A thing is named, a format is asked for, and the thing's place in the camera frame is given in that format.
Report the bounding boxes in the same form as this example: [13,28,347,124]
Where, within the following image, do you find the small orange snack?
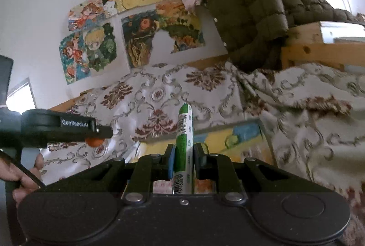
[86,138,104,148]

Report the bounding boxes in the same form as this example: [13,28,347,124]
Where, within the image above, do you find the brown orange wall poster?
[121,1,206,69]

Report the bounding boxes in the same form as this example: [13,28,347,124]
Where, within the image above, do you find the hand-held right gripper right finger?
[194,143,320,204]

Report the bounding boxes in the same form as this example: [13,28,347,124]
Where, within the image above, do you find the small red-haired figure poster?
[68,2,108,31]

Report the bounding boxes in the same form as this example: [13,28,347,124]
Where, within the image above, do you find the cartoon children wall poster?
[59,22,118,86]

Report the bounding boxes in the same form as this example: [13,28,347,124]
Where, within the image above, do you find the grey tray with cartoon print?
[135,119,276,170]

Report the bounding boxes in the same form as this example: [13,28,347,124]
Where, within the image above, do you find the olive quilted jacket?
[205,0,365,73]

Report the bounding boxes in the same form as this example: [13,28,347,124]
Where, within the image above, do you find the person's left hand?
[0,154,45,208]

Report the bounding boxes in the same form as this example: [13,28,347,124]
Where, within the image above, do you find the wooden bed frame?
[280,21,365,70]

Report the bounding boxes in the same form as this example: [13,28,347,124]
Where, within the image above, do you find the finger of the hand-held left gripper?
[86,125,114,140]

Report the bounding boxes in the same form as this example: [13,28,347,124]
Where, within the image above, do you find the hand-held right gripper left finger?
[46,144,176,204]

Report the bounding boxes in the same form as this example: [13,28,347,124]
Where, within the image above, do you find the green stick snack packet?
[172,103,195,195]

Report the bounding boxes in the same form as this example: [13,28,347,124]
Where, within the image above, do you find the floral printed blanket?
[40,62,365,235]

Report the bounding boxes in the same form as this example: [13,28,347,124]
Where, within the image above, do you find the yellow snack packet brown picture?
[195,180,214,194]

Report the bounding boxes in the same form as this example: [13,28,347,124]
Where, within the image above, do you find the red white snack packet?
[152,180,173,194]

